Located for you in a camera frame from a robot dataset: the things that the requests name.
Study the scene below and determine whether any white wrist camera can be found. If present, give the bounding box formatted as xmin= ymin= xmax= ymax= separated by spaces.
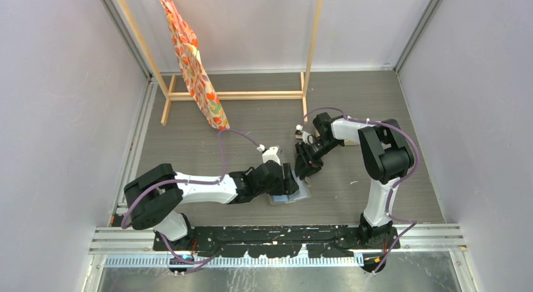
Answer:
xmin=295 ymin=124 xmax=315 ymax=144
xmin=261 ymin=146 xmax=282 ymax=165

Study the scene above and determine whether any floral fabric bag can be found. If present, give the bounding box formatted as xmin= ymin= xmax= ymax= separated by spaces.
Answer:
xmin=159 ymin=0 xmax=230 ymax=130

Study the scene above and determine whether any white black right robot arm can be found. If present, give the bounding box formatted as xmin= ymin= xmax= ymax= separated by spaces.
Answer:
xmin=295 ymin=112 xmax=417 ymax=249

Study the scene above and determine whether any aluminium front rail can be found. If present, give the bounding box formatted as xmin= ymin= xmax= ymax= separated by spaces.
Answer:
xmin=88 ymin=223 xmax=467 ymax=256

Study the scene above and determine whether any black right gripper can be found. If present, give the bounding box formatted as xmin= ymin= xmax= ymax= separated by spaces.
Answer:
xmin=294 ymin=138 xmax=343 ymax=180

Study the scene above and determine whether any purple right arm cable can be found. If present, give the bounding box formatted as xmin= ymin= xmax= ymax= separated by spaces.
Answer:
xmin=300 ymin=107 xmax=421 ymax=274

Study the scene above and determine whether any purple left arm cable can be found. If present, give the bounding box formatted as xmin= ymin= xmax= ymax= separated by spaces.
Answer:
xmin=121 ymin=128 xmax=265 ymax=230

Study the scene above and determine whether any grey card holder wallet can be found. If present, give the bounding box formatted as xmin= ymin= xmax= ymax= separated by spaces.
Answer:
xmin=268 ymin=170 xmax=310 ymax=205

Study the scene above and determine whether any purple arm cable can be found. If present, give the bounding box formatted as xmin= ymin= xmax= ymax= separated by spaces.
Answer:
xmin=121 ymin=128 xmax=265 ymax=230
xmin=300 ymin=107 xmax=421 ymax=274

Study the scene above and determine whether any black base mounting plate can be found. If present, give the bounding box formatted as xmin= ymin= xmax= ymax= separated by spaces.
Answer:
xmin=169 ymin=225 xmax=398 ymax=258

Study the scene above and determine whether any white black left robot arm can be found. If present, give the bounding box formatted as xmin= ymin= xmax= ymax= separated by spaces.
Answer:
xmin=121 ymin=160 xmax=309 ymax=251

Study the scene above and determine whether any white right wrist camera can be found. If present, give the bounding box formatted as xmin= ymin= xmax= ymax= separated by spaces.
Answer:
xmin=295 ymin=124 xmax=315 ymax=144

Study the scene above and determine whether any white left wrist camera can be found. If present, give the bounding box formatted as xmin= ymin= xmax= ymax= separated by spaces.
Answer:
xmin=261 ymin=146 xmax=282 ymax=165

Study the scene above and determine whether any wooden rack frame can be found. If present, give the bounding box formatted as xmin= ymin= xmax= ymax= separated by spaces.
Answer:
xmin=115 ymin=0 xmax=323 ymax=125

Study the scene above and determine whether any cream oval tray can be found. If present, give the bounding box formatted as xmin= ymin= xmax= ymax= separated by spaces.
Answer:
xmin=315 ymin=130 xmax=360 ymax=146

